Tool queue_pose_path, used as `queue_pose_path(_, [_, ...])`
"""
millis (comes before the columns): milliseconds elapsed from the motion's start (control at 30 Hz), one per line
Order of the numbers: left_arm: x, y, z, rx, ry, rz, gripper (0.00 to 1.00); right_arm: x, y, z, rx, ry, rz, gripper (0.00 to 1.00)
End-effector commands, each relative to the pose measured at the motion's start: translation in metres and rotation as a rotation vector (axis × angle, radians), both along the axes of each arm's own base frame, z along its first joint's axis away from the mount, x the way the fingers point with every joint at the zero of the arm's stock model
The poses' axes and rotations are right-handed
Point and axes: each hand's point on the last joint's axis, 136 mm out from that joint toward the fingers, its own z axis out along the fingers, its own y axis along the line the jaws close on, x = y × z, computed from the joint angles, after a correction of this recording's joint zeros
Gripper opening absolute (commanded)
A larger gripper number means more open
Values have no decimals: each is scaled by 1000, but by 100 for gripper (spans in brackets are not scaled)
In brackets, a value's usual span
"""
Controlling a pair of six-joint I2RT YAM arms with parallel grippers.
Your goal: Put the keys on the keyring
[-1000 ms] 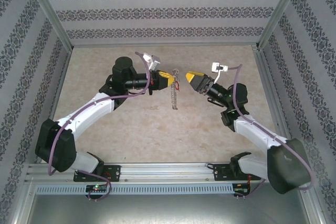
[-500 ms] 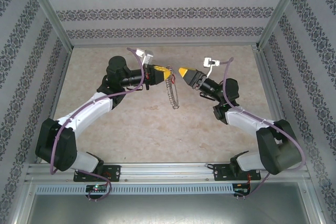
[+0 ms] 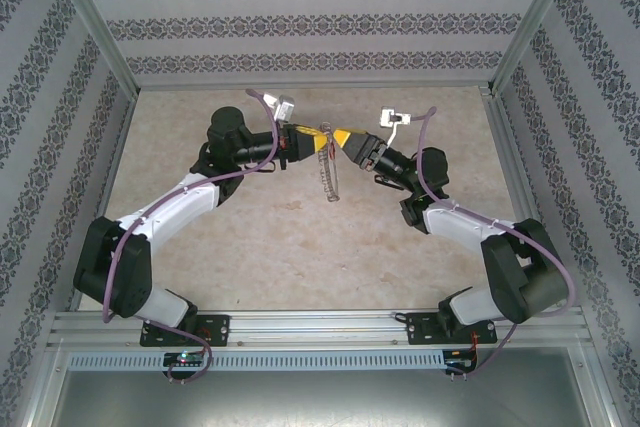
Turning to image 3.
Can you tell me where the metal keyring holder with rings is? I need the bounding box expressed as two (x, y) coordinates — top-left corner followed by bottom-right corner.
(316, 120), (345, 204)

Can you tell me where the grey metal panel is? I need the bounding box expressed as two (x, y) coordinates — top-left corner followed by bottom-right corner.
(47, 346), (609, 427)

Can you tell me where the right gripper thin black cable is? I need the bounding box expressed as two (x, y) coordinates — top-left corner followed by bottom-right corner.
(373, 172), (405, 192)

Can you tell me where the aluminium rail below patterned wall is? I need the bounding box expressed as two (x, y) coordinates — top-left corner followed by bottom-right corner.
(133, 79), (494, 94)

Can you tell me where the aluminium table side rail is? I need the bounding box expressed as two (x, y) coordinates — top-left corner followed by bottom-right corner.
(479, 86), (571, 308)
(66, 91), (137, 312)

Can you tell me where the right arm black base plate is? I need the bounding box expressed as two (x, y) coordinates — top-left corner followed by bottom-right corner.
(404, 310), (500, 347)

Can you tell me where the aluminium corner post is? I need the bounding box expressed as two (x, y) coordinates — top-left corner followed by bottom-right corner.
(487, 0), (585, 97)
(39, 0), (140, 97)

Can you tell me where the aluminium mounting rail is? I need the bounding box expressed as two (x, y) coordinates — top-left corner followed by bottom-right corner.
(48, 310), (587, 349)

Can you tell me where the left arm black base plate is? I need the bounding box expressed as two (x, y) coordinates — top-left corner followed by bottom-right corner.
(138, 313), (232, 348)

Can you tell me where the grey slotted cable duct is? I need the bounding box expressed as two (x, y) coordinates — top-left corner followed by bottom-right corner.
(66, 349), (447, 373)

